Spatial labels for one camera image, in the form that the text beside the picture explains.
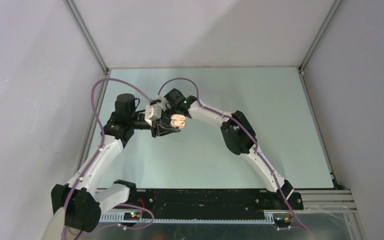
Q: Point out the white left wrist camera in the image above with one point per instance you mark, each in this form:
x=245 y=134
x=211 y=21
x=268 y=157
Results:
x=152 y=113

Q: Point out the white earbud charging case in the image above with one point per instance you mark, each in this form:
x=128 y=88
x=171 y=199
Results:
x=177 y=121

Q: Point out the left controller board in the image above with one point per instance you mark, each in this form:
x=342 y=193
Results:
x=131 y=216

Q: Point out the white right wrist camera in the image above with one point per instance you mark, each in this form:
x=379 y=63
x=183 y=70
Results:
x=160 y=100

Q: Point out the aluminium frame post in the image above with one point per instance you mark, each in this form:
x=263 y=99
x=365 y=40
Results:
x=86 y=34
x=319 y=35

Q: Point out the aluminium frame post left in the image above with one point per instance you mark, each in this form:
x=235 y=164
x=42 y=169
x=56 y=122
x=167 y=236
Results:
x=86 y=34

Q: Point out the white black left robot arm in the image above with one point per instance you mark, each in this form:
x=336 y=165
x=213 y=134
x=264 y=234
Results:
x=77 y=204

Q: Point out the right controller board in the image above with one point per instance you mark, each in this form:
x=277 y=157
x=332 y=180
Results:
x=282 y=222

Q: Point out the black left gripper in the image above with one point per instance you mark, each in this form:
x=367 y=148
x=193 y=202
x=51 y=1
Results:
x=161 y=127

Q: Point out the controller board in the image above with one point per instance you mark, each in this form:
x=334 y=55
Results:
x=282 y=222
x=131 y=216

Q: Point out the aluminium frame post right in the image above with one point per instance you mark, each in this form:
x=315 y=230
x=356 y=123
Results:
x=319 y=35

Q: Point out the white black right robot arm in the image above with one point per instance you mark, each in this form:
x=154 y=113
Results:
x=238 y=135

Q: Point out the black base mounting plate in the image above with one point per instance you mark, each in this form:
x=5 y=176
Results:
x=211 y=204

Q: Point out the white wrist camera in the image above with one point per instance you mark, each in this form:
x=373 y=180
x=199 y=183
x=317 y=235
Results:
x=160 y=100
x=152 y=113

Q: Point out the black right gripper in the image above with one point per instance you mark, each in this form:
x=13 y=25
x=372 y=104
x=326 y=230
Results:
x=171 y=108

